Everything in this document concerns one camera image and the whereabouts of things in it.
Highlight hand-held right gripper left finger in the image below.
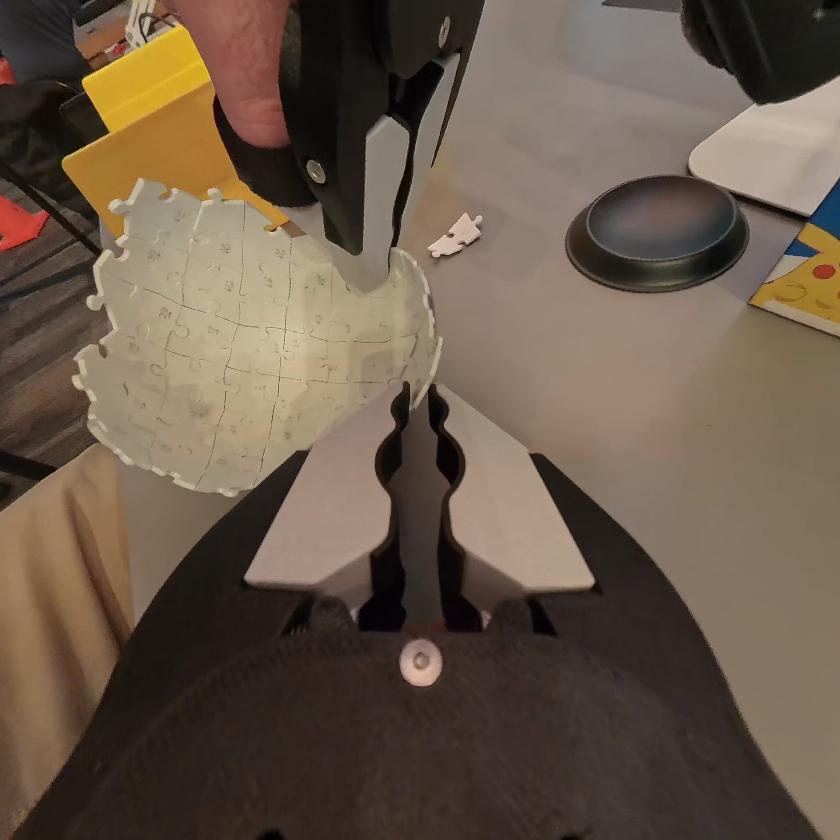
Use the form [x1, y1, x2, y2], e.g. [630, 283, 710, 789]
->
[244, 384, 411, 630]

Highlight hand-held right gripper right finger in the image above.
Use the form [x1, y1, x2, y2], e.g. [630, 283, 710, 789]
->
[427, 384, 597, 632]

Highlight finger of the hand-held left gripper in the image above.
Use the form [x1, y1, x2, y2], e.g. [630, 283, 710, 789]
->
[346, 115, 414, 294]
[392, 52, 462, 250]

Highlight partly built puzzle ball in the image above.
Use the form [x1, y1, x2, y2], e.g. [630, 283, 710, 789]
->
[71, 178, 445, 494]

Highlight joined white puzzle piece pair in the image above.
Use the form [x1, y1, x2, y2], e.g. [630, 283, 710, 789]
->
[427, 213, 484, 258]

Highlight black round puzzle stand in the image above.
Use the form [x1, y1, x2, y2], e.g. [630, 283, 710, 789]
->
[566, 174, 750, 294]

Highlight blue puzzle box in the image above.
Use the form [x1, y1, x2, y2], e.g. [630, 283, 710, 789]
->
[748, 197, 840, 339]

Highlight yellow plastic bin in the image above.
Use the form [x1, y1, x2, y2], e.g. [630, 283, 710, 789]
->
[62, 25, 309, 240]

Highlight person's beige trousers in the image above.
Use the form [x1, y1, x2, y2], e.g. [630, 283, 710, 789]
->
[0, 443, 135, 828]

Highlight black rounded object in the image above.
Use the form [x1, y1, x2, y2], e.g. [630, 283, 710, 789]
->
[679, 0, 840, 106]

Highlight red floor tape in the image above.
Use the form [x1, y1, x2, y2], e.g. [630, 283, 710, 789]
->
[0, 58, 51, 252]

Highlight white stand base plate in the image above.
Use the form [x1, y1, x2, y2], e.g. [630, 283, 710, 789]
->
[688, 79, 840, 217]

